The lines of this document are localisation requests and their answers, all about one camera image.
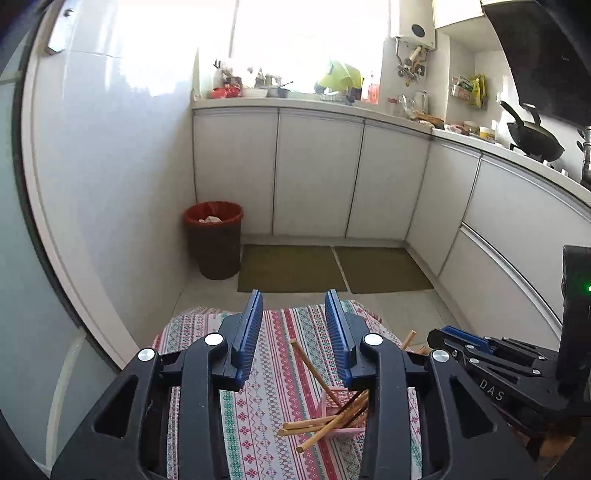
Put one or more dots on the white water heater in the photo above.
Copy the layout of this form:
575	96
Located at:
415	23

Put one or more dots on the dark range hood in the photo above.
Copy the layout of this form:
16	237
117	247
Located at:
545	50

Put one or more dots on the single bamboo chopstick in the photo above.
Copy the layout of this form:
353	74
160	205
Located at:
422	351
408	340

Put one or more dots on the glass kettle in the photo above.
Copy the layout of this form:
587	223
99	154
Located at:
420	104

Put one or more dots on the pink plastic basket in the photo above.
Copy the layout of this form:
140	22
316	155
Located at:
330	407

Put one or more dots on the white kitchen countertop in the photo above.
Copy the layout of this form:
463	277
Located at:
323	105

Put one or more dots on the brown trash bin red liner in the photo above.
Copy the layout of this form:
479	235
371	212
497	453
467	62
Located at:
217	244

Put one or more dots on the small metal pot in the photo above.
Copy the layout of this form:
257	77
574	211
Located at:
278	91

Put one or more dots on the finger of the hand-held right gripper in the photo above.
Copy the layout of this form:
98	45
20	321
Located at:
508	369
464	336

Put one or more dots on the black wok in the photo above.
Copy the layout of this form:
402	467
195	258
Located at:
538	141

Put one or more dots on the dark chopstick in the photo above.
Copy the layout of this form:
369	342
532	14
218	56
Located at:
351	404

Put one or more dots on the pile of bamboo chopsticks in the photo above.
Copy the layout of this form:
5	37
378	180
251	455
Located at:
314	422

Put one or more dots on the red drink bottle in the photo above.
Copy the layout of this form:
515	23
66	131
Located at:
373	90

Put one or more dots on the bright window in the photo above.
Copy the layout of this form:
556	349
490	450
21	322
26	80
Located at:
309	37

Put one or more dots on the shallow food basket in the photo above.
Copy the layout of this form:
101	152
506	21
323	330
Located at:
430	121

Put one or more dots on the yellow hanging packets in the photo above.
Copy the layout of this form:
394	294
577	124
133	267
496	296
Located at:
479	92

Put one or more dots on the patterned striped tablecloth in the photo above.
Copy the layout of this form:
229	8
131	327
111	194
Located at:
268	415

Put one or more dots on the water heater pipes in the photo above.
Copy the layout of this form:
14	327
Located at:
411	64

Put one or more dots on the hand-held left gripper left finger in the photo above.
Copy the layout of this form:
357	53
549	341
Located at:
247	341

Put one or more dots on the red dish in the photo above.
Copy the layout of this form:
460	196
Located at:
226	93

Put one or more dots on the yellow food tub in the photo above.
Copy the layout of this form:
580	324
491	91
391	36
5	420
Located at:
487	134

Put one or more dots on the olive floor mat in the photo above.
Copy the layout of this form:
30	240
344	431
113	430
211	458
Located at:
383	270
291	270

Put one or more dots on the white kitchen cabinet unit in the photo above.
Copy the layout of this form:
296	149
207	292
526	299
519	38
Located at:
318	175

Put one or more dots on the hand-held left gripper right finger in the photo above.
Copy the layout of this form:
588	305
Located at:
337	341

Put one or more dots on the white framed glass door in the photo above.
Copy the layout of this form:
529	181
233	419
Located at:
27	277

